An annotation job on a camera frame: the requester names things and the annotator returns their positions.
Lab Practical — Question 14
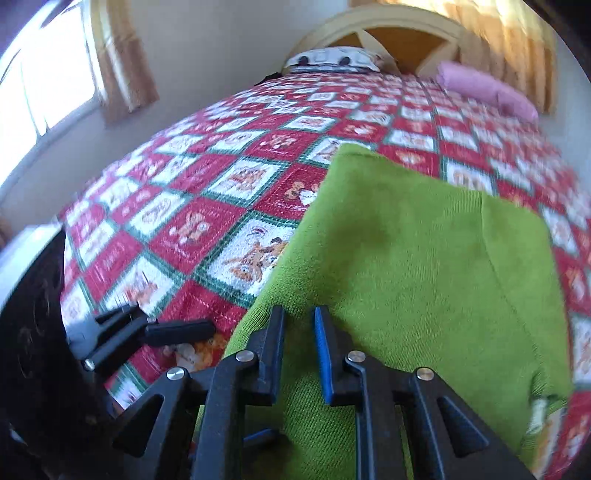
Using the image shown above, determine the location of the pink pillow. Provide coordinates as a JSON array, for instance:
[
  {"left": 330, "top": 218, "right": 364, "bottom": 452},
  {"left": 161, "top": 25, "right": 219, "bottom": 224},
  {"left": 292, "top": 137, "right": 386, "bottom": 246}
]
[{"left": 436, "top": 61, "right": 539, "bottom": 123}]

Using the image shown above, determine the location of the white black-patterned pillow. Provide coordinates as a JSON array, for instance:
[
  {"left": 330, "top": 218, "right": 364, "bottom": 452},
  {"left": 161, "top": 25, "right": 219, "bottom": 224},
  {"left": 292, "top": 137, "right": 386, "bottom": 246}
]
[{"left": 283, "top": 48, "right": 382, "bottom": 75}]

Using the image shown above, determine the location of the window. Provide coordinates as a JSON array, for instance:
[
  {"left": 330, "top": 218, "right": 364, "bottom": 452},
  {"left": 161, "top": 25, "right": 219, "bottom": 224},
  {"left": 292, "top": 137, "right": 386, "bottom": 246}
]
[{"left": 0, "top": 0, "right": 105, "bottom": 185}]

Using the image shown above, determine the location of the beige patterned curtain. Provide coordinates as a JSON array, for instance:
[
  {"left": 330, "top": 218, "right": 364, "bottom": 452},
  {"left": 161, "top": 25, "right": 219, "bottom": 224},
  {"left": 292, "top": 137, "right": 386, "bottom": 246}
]
[{"left": 88, "top": 0, "right": 161, "bottom": 126}]

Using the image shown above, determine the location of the red white printed blanket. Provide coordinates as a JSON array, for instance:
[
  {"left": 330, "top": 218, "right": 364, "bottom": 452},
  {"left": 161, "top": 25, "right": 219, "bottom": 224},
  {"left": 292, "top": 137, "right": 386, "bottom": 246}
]
[{"left": 58, "top": 71, "right": 591, "bottom": 480}]

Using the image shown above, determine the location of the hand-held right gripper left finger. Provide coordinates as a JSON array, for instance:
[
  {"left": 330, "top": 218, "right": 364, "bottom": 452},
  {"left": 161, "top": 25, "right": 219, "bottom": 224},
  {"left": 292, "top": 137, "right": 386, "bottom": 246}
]
[{"left": 113, "top": 305, "right": 287, "bottom": 480}]

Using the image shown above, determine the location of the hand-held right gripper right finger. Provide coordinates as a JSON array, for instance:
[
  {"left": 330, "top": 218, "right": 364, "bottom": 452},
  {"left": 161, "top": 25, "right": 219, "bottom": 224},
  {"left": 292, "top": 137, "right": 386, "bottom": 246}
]
[{"left": 314, "top": 306, "right": 536, "bottom": 480}]

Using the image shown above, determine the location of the cream bed headboard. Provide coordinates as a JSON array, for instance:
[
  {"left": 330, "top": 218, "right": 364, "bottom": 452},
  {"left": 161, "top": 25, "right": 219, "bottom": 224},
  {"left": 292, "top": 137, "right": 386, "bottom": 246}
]
[{"left": 294, "top": 7, "right": 468, "bottom": 78}]

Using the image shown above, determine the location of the sunlit yellow curtain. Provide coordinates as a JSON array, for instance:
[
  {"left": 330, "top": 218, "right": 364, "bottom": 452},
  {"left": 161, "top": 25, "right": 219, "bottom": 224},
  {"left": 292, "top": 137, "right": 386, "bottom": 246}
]
[{"left": 350, "top": 0, "right": 557, "bottom": 114}]

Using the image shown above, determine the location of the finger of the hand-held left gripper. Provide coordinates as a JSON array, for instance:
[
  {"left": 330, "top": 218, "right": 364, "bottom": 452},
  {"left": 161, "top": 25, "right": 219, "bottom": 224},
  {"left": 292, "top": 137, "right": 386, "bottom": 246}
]
[
  {"left": 93, "top": 304, "right": 149, "bottom": 332},
  {"left": 84, "top": 318, "right": 216, "bottom": 371}
]

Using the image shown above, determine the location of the green knit sweater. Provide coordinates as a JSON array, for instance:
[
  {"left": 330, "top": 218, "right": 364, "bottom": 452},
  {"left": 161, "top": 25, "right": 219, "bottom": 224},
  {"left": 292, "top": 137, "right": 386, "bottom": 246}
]
[{"left": 194, "top": 143, "right": 575, "bottom": 480}]

